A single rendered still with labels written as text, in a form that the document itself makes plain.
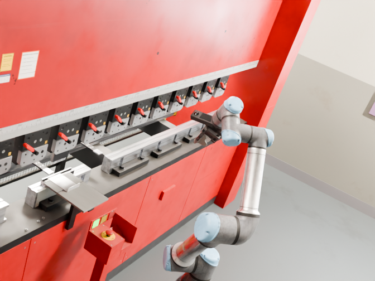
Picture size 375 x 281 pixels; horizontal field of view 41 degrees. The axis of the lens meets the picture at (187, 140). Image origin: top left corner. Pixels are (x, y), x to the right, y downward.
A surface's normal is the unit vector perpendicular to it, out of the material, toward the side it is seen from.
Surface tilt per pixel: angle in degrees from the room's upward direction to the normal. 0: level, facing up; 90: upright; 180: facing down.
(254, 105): 90
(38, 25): 90
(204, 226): 85
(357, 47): 90
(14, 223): 0
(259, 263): 0
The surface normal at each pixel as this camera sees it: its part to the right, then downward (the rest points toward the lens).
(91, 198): 0.31, -0.85
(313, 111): -0.42, 0.29
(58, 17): 0.80, 0.47
